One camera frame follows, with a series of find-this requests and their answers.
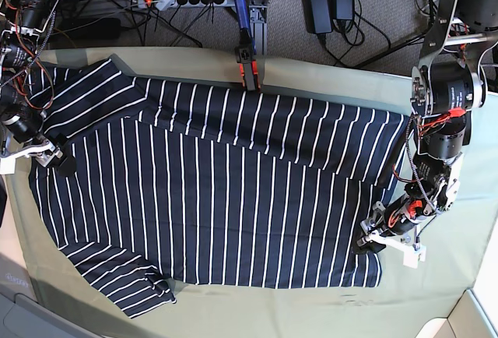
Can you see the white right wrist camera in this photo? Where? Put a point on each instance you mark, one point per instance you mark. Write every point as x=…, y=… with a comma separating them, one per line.
x=7, y=165

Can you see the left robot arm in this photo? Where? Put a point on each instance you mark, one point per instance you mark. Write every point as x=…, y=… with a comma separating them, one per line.
x=447, y=84

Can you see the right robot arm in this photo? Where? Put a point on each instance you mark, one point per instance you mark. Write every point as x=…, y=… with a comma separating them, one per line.
x=26, y=27

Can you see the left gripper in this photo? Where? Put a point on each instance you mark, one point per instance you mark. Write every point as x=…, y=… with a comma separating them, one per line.
x=388, y=226

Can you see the black power adapter left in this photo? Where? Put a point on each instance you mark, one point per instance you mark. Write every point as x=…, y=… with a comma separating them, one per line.
x=317, y=16

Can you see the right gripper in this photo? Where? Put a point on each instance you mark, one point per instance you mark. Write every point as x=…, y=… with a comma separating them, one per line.
x=45, y=153

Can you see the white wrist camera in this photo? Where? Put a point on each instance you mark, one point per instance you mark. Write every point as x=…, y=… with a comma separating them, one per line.
x=7, y=165
x=413, y=258

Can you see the blue orange bar clamp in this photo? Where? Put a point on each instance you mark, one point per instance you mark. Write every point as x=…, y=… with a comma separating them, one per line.
x=245, y=51

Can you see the navy white striped T-shirt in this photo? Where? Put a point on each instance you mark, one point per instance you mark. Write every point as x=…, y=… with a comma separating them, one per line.
x=208, y=185

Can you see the aluminium frame post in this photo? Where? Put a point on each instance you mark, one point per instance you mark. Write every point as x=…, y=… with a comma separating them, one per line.
x=258, y=17

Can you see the black tripod stand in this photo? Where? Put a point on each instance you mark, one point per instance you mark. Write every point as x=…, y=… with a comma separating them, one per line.
x=429, y=11

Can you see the grey power strip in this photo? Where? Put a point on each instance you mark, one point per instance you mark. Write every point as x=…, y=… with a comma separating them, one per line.
x=162, y=5

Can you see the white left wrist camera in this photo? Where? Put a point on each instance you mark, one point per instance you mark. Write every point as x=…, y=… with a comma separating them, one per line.
x=413, y=258

